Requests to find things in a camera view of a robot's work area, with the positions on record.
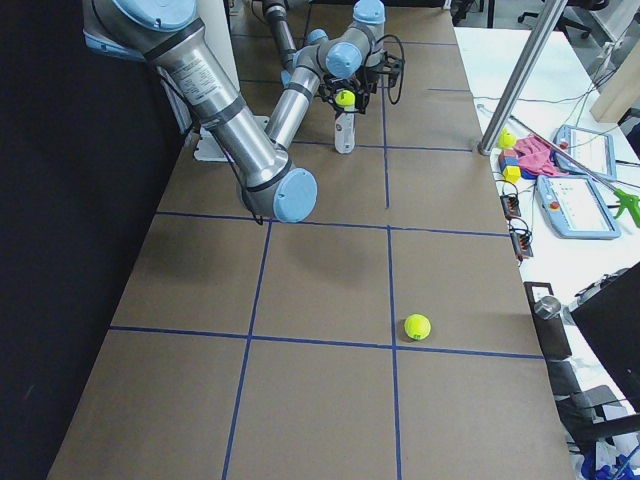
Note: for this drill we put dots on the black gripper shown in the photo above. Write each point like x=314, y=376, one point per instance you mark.
x=361, y=98

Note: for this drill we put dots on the tennis ball with Wilson print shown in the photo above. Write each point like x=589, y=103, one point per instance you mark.
x=345, y=99

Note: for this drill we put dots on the tennis ball can holder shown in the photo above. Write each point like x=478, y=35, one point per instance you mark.
x=344, y=133

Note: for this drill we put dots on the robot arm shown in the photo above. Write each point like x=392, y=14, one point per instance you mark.
x=275, y=14
x=171, y=35

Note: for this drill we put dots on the spare tennis ball on desk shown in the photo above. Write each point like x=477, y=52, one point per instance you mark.
x=506, y=139

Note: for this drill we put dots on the red blue cube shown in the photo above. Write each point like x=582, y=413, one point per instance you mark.
x=508, y=161

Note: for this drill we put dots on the yellow cube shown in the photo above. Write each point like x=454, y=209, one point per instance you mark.
x=511, y=173

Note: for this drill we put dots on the pink cloth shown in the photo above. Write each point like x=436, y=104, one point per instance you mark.
x=534, y=156

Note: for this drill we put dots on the far black electronics box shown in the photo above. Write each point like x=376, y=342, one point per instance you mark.
x=510, y=203

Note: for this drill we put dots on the black electronics box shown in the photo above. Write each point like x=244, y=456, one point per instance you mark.
x=521, y=238
x=510, y=203

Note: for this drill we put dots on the near black electronics box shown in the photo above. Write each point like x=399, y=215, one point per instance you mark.
x=521, y=238

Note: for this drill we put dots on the white side desk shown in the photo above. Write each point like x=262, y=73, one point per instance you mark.
x=557, y=85

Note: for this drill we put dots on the near teach pendant tablet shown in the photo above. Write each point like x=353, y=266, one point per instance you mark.
x=574, y=208

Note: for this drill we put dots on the teach pendant tablet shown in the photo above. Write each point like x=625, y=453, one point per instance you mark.
x=574, y=208
x=593, y=149

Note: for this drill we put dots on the far teach pendant tablet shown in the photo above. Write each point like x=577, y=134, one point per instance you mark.
x=593, y=149

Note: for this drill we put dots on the green plastic clamp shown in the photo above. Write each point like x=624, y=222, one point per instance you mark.
x=628, y=202

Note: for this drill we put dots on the black office chair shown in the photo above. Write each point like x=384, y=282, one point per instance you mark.
x=606, y=314

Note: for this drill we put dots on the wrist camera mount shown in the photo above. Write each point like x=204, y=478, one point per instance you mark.
x=391, y=67

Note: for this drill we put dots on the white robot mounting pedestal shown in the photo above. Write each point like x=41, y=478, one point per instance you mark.
x=217, y=39

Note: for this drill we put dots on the aluminium frame post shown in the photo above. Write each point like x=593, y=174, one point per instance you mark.
x=524, y=66

